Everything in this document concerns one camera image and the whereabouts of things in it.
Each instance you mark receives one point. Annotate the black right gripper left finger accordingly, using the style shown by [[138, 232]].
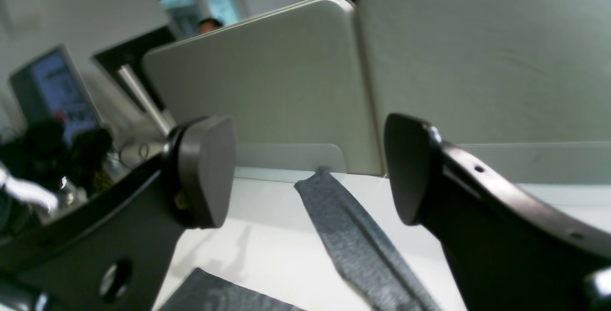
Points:
[[113, 252]]

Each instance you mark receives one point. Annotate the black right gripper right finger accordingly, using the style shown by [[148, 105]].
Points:
[[506, 249]]

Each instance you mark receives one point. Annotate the grey heather long-sleeve shirt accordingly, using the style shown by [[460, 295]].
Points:
[[307, 247]]

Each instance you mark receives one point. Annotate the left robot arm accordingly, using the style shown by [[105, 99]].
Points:
[[69, 166]]

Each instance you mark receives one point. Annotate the computer monitor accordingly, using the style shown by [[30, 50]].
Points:
[[49, 87]]

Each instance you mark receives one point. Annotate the right grey partition panel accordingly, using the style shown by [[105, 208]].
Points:
[[524, 85]]

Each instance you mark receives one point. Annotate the grey partition panel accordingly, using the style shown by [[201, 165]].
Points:
[[293, 81], [524, 85]]

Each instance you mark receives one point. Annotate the person head behind partition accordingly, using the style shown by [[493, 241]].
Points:
[[208, 25]]

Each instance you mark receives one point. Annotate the left grey partition panel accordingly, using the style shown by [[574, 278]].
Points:
[[293, 81]]

